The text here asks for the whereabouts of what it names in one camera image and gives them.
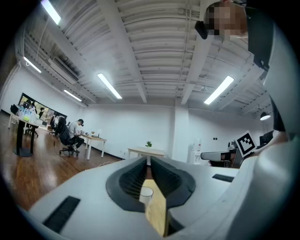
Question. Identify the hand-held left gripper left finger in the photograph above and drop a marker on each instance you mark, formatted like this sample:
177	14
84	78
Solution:
89	204

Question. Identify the black monitor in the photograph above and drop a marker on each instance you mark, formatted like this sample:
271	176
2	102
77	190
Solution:
267	138

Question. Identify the clear plastic bag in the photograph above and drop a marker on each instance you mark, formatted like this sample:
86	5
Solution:
24	113

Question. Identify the ceiling air conditioner unit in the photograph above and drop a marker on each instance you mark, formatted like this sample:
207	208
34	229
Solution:
63	69

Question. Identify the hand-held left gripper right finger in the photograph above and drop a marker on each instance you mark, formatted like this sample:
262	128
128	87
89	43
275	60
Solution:
206	187

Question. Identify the small green potted plant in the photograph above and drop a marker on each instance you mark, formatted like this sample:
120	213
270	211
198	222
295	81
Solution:
148	144

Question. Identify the white ceiling light strip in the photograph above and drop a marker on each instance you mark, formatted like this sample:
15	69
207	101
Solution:
219	89
50	11
72	95
32	64
109	86

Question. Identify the black head-mounted camera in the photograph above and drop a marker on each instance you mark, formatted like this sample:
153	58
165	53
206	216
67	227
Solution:
202	29

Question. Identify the person's head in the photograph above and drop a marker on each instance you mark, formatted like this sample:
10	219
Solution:
225	18

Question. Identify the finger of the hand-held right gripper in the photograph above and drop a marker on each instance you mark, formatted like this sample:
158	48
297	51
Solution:
215	156

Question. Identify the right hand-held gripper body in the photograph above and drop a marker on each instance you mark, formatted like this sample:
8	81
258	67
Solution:
245	143

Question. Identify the white cup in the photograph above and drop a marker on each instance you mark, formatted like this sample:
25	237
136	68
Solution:
146	195

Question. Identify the round white table black base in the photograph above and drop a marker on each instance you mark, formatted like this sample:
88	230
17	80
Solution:
20	138

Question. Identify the round yellow wooden table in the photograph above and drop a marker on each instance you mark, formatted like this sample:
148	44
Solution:
155	211

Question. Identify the large dark-framed window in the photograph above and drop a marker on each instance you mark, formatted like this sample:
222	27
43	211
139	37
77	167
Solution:
47	110

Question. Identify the person's right forearm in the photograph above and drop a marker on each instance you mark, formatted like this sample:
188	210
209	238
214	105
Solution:
279	138

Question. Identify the black box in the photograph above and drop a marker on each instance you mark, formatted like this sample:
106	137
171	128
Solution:
14	109

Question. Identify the white water dispenser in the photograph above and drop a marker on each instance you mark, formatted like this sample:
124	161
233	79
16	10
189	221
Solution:
197	152

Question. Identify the black pendant lamp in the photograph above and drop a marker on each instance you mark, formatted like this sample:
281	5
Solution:
264	116

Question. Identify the person's black clothing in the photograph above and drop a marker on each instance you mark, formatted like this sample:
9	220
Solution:
260	35

